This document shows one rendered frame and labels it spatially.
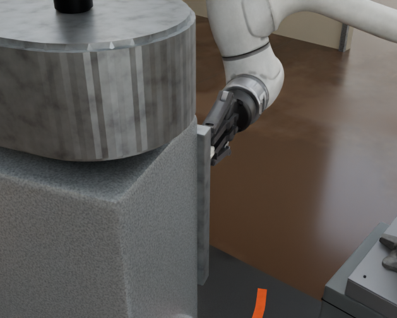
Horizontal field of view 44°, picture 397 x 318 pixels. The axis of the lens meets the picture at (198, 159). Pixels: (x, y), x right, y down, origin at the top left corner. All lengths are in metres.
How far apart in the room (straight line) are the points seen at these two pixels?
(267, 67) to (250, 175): 2.44
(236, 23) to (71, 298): 0.59
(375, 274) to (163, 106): 1.12
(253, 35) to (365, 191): 2.53
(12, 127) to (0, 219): 0.14
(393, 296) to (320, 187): 1.96
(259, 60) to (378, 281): 0.77
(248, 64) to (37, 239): 0.57
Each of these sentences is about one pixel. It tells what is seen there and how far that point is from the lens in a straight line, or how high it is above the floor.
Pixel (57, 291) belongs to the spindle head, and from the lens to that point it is 0.64.
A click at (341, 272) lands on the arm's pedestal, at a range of 1.59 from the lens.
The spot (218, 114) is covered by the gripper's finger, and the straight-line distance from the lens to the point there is 0.82.
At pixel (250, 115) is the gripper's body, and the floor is 1.47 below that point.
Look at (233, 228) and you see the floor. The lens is 2.94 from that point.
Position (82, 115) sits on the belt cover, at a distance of 0.47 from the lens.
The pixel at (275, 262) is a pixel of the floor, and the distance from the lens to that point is 2.75.
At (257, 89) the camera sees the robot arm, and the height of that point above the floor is 1.50.
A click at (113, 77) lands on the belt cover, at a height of 1.71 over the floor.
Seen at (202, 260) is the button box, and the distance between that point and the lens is 0.80.
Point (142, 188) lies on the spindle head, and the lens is 0.53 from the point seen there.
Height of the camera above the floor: 1.88
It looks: 32 degrees down
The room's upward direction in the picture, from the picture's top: straight up
